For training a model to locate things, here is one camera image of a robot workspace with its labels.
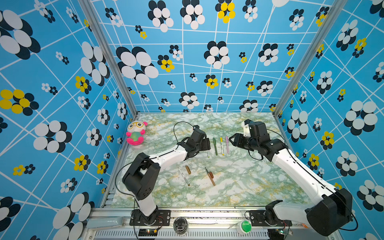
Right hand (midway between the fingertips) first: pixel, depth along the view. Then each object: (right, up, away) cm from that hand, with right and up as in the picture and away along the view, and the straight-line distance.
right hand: (231, 140), depth 80 cm
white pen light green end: (-11, -11, +16) cm, 22 cm away
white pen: (-26, -22, +7) cm, 35 cm away
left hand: (-13, -1, +9) cm, 16 cm away
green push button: (+2, -36, -17) cm, 39 cm away
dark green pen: (-6, -5, +22) cm, 23 cm away
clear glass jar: (-26, -35, -17) cm, 47 cm away
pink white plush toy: (-61, +5, +22) cm, 65 cm away
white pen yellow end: (-2, -3, +22) cm, 22 cm away
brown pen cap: (-24, -19, +9) cm, 32 cm away
